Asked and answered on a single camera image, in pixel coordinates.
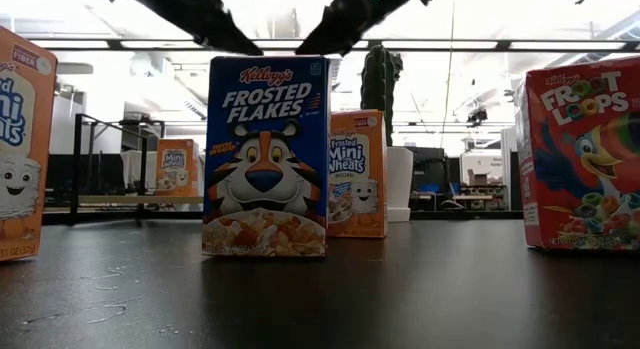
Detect black overhead frame beam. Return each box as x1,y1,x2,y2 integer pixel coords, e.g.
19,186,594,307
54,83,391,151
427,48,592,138
0,37,640,52

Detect background desk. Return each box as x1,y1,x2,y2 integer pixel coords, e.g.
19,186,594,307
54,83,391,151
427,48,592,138
449,192,504,211

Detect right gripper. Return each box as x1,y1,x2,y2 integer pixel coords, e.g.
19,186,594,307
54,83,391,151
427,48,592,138
294,0,434,57

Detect black monitor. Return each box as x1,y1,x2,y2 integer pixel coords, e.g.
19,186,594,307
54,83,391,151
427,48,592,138
408,146,450,195

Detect orange Mini Wheats cereal box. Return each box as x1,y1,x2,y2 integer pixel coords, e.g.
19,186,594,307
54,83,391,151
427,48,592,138
0,26,59,263
155,138,201,198
327,108,389,239

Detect black ceiling spotlight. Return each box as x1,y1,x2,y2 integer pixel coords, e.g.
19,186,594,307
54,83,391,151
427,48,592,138
467,106,490,126

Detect white pillar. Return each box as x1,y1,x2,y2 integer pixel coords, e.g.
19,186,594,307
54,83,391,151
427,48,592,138
501,126,521,211

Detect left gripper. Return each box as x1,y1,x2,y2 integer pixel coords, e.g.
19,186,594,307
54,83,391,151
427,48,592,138
102,0,264,57

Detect blue Frosted Flakes cereal box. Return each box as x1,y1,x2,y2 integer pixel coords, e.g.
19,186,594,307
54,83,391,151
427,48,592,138
201,55,332,259

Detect wooden shelf with black frame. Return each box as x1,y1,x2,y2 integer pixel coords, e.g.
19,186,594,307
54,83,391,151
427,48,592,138
68,112,205,226

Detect black low cabinet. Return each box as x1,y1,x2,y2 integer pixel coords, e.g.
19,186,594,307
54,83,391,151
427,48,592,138
45,152,122,196

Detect red Froot Loops cereal box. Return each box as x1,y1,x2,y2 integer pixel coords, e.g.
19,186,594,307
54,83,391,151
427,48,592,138
514,56,640,253

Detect cardboard box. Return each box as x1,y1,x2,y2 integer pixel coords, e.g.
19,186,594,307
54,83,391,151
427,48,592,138
467,168,492,187

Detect green cactus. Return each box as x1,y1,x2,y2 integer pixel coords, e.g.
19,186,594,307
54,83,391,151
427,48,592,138
359,43,404,148

